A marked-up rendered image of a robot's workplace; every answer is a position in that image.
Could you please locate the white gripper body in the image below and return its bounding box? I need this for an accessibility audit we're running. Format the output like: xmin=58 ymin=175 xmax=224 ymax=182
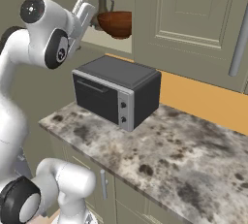
xmin=71 ymin=0 xmax=97 ymax=37

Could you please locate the brown wooden bowl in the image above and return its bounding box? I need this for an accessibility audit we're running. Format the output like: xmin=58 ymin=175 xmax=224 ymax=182
xmin=96 ymin=10 xmax=133 ymax=40

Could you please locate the olive base cabinet door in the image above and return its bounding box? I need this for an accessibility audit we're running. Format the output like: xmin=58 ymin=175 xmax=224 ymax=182
xmin=62 ymin=141 xmax=117 ymax=224

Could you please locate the black toaster oven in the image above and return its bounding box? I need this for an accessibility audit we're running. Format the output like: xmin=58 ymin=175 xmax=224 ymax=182
xmin=71 ymin=54 xmax=163 ymax=133

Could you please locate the olive drawer front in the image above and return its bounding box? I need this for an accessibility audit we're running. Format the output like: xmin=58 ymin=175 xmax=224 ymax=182
xmin=114 ymin=176 xmax=153 ymax=216

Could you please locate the open olive wall cabinet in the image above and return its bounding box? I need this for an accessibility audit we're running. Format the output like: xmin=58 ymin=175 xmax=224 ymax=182
xmin=47 ymin=0 xmax=136 ymax=55

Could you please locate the dark toaster oven door handle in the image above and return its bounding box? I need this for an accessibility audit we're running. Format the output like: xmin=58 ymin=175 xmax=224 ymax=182
xmin=76 ymin=78 xmax=110 ymax=94

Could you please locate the olive wall cabinet door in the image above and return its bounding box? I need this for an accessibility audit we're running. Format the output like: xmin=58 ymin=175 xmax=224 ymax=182
xmin=133 ymin=0 xmax=248 ymax=94

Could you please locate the grey wall cabinet door handle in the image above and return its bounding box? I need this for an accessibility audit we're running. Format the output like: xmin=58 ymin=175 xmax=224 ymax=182
xmin=228 ymin=5 xmax=248 ymax=78

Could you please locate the grey base cabinet door handle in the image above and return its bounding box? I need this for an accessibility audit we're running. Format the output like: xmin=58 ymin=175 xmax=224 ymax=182
xmin=99 ymin=168 xmax=109 ymax=201

